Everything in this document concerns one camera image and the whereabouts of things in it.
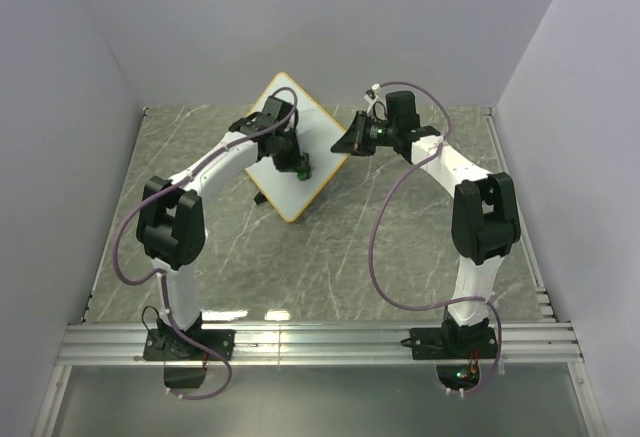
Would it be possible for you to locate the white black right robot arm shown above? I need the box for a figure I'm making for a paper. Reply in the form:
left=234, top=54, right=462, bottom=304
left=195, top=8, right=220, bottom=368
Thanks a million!
left=331, top=111, right=521, bottom=357

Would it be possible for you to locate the black whiteboard stand foot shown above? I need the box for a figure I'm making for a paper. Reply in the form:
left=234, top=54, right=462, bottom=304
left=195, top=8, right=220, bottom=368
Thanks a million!
left=254, top=192, right=267, bottom=205

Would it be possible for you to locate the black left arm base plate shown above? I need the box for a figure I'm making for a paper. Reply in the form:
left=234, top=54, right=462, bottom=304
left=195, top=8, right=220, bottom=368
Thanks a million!
left=143, top=328, right=235, bottom=361

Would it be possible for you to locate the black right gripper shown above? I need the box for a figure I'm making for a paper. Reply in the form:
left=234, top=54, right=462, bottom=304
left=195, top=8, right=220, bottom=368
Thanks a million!
left=330, top=112, right=397, bottom=158

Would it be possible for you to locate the yellow framed whiteboard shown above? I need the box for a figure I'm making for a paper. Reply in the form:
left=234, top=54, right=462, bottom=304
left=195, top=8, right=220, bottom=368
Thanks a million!
left=246, top=72, right=346, bottom=223

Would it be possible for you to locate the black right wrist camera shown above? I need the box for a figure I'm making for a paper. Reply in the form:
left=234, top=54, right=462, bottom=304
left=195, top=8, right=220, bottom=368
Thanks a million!
left=385, top=91, right=420, bottom=130

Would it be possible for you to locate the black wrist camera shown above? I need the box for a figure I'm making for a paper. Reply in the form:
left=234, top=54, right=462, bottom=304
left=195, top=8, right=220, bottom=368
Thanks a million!
left=262, top=96, right=293, bottom=121
left=385, top=91, right=420, bottom=130

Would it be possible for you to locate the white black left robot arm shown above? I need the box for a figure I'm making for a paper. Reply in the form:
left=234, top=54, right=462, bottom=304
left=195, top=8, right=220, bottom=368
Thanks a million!
left=130, top=98, right=311, bottom=359

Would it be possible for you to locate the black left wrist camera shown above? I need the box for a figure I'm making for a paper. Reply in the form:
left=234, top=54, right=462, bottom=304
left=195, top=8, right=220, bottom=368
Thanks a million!
left=262, top=96, right=293, bottom=121

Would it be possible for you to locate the aluminium mounting rail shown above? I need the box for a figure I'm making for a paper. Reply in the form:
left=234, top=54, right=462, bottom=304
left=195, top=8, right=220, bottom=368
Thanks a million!
left=56, top=321, right=584, bottom=367

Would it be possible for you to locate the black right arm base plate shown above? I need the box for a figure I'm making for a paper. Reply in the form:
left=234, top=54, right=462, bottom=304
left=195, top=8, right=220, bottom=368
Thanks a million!
left=400, top=327, right=498, bottom=360

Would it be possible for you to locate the green black whiteboard eraser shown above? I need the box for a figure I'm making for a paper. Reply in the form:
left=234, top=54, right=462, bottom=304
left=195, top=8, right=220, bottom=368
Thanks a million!
left=295, top=153, right=311, bottom=181

